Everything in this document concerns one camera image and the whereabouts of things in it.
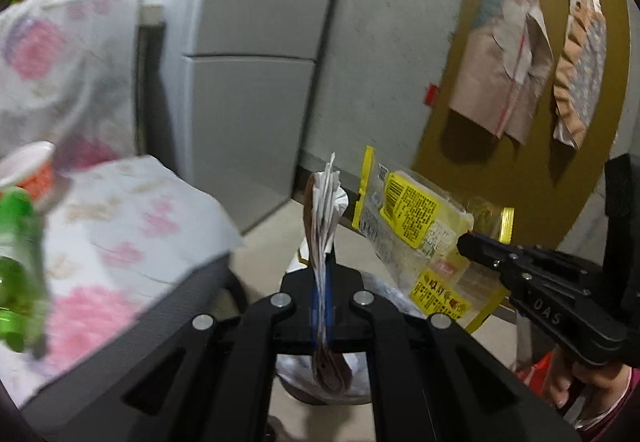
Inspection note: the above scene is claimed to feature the yellow clear snack wrapper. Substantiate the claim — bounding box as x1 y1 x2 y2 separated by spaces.
352 145 515 332

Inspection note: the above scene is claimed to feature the paper wrapper trash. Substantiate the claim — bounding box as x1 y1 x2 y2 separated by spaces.
303 154 352 396

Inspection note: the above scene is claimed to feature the green plastic bottle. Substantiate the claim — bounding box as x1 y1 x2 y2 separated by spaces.
0 187 49 360

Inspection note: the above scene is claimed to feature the orange white instant noodle bowl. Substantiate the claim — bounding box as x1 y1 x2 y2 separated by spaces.
0 141 55 210

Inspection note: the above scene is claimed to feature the trash bin with clear bag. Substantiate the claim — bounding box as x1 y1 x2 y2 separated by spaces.
276 244 423 404

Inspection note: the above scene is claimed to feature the person's right hand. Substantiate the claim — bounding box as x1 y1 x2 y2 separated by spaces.
542 346 632 420

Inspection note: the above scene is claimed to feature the floral pink tablecloth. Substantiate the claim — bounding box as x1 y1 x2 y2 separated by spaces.
1 0 242 405

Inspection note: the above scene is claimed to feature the pink hanging apron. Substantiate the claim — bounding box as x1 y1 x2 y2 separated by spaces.
449 0 554 144

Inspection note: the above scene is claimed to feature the pink patterned hanging cloth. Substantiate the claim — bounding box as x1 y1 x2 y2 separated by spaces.
552 0 608 150

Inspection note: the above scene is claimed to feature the silver grey refrigerator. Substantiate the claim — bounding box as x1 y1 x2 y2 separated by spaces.
143 0 332 231

